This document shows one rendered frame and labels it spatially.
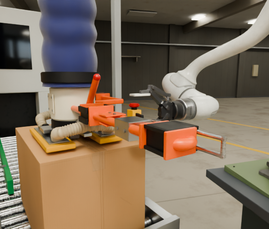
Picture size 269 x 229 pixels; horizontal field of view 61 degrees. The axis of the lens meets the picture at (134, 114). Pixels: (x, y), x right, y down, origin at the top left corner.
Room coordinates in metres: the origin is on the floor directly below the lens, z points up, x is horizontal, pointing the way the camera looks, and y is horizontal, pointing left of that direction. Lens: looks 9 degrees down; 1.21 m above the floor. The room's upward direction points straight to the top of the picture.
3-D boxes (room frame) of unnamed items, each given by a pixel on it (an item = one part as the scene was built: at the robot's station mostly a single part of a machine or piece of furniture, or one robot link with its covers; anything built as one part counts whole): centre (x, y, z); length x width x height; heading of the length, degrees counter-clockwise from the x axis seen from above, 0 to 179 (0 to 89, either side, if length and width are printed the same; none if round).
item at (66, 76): (0.94, 0.25, 1.21); 0.23 x 0.23 x 0.04
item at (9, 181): (1.85, 1.17, 0.60); 1.60 x 0.11 x 0.09; 33
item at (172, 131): (0.43, -0.06, 1.09); 0.08 x 0.07 x 0.05; 33
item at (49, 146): (0.88, 0.34, 0.99); 0.34 x 0.10 x 0.05; 33
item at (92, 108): (0.73, 0.12, 1.09); 0.10 x 0.08 x 0.06; 123
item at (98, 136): (0.99, 0.18, 0.99); 0.34 x 0.10 x 0.05; 33
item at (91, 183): (1.02, 0.29, 0.75); 0.60 x 0.40 x 0.40; 34
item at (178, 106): (0.87, -0.13, 1.08); 0.09 x 0.07 x 0.08; 122
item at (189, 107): (0.91, -0.19, 1.08); 0.09 x 0.06 x 0.09; 32
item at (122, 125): (0.54, 0.01, 1.09); 0.07 x 0.07 x 0.04; 33
